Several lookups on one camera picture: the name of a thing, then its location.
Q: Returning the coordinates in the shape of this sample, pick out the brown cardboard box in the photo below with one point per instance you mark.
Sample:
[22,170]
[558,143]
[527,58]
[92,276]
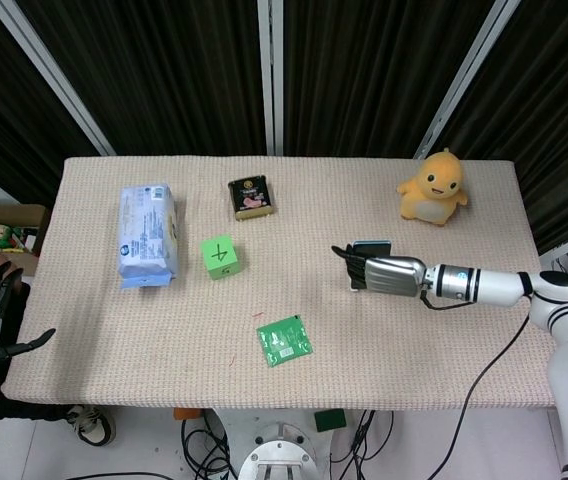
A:
[19,215]

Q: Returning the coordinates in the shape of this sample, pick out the vertical white frame post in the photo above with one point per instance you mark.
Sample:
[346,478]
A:
[270,75]

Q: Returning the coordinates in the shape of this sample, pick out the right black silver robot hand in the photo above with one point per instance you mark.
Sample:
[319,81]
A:
[389,276]

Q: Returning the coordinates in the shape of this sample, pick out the slanted white frame post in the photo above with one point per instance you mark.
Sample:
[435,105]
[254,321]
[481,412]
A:
[51,75]
[466,85]

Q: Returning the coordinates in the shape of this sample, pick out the dark snack packet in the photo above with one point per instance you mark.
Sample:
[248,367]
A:
[250,197]

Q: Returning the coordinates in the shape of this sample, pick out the yellow dinosaur plush toy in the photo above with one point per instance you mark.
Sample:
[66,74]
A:
[434,195]

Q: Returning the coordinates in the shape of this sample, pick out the black curtain panel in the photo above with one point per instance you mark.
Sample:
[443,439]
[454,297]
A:
[364,75]
[164,75]
[4,125]
[554,125]

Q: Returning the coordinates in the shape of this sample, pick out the green foil sachet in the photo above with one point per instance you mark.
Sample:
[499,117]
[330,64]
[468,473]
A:
[284,341]

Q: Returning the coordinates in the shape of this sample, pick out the beige waffle tablecloth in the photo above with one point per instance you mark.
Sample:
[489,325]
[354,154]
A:
[164,350]

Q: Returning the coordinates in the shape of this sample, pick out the small orange object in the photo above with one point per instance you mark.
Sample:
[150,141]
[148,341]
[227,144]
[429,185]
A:
[185,413]

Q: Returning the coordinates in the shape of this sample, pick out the green numbered foam cube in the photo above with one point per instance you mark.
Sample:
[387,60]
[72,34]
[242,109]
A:
[220,257]

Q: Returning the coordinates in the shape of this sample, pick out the black white sneaker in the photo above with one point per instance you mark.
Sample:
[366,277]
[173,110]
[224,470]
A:
[91,424]

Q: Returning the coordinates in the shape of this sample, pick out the dark green square box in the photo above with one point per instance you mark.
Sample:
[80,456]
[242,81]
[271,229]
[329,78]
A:
[330,420]

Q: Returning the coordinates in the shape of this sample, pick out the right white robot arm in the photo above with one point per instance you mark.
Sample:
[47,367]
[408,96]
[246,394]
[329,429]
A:
[496,287]

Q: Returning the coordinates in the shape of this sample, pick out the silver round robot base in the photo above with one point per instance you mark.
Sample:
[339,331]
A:
[279,452]

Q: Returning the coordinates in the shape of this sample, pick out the blue white tissue pack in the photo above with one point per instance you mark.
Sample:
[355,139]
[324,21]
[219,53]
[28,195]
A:
[146,235]

